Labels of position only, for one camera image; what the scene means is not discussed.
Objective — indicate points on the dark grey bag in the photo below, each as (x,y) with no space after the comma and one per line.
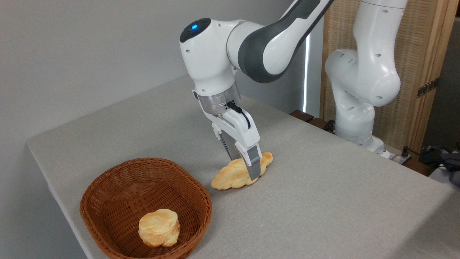
(453,169)

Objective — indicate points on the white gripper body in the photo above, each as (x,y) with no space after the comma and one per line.
(242,133)

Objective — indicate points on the round bread roll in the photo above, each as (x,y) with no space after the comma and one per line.
(160,227)

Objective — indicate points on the wooden bamboo folding screen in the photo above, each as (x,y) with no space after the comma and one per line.
(420,36)

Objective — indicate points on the brown wicker basket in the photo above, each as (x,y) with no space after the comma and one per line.
(118,194)

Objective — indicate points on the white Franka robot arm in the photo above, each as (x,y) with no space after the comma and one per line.
(366,72)

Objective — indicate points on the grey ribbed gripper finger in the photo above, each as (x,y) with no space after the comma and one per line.
(230,145)
(253,162)

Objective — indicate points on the long braided bread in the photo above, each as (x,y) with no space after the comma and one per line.
(230,176)

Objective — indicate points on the grey fabric tablecloth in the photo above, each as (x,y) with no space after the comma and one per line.
(305,216)

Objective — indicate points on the metal screen hinge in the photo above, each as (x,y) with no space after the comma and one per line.
(427,87)

